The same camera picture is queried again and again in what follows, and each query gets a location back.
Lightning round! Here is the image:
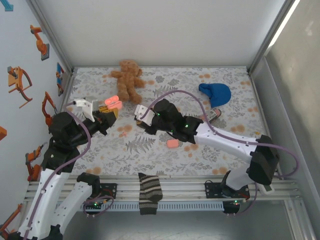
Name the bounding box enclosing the orange gripper claw sticker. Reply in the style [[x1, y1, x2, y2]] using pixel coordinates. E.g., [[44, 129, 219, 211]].
[[6, 66, 33, 109]]

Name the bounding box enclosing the white rectangular tag device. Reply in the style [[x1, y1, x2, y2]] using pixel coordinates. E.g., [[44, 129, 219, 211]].
[[258, 183, 275, 196]]

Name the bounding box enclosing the floral patterned table mat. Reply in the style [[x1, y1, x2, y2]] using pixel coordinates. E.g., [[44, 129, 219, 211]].
[[48, 66, 279, 177]]

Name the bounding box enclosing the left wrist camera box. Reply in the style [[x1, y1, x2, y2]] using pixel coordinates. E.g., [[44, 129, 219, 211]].
[[73, 98, 101, 123]]

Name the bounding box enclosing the brown teddy bear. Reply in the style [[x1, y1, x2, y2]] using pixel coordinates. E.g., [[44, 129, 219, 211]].
[[110, 59, 146, 105]]

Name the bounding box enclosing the aluminium rail base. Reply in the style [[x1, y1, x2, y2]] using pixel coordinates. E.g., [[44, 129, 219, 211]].
[[23, 174, 301, 202]]

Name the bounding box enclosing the black beige striped sock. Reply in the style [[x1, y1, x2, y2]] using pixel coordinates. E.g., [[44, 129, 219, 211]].
[[138, 172, 164, 216]]

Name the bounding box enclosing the flag-patterned small pouch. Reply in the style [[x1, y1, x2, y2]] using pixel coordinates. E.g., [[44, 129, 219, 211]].
[[208, 108, 222, 124]]

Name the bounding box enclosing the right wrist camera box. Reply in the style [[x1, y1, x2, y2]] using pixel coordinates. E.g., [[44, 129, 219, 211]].
[[134, 104, 156, 127]]

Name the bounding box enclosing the blue orange wall sticker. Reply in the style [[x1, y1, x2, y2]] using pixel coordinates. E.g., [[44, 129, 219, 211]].
[[56, 62, 65, 97]]

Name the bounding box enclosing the blue fabric cap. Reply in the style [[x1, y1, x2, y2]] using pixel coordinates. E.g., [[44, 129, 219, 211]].
[[198, 82, 232, 109]]

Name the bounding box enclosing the white perforated cable duct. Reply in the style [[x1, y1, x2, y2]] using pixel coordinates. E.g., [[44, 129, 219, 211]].
[[82, 201, 225, 211]]

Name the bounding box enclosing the aluminium frame post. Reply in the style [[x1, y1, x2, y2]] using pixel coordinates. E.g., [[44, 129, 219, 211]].
[[246, 0, 301, 75], [26, 0, 75, 75]]

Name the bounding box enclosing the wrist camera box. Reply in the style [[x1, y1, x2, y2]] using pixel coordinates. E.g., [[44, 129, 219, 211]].
[[134, 104, 156, 127], [73, 98, 101, 123]]

